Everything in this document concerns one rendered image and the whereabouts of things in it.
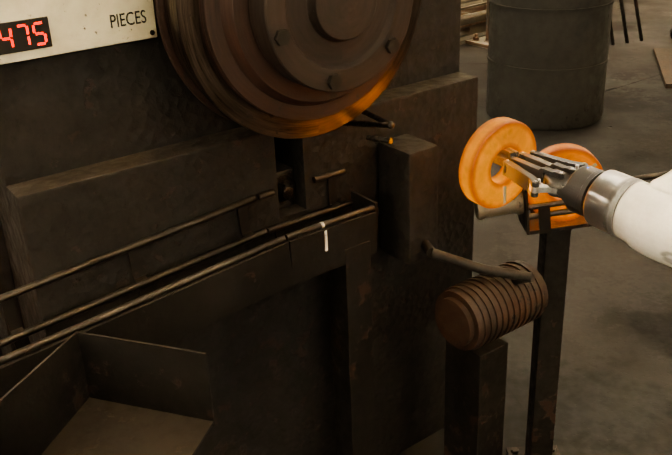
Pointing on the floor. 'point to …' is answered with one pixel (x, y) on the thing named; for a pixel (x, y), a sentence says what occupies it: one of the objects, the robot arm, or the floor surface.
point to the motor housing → (482, 354)
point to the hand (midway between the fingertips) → (499, 154)
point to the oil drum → (549, 36)
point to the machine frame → (76, 227)
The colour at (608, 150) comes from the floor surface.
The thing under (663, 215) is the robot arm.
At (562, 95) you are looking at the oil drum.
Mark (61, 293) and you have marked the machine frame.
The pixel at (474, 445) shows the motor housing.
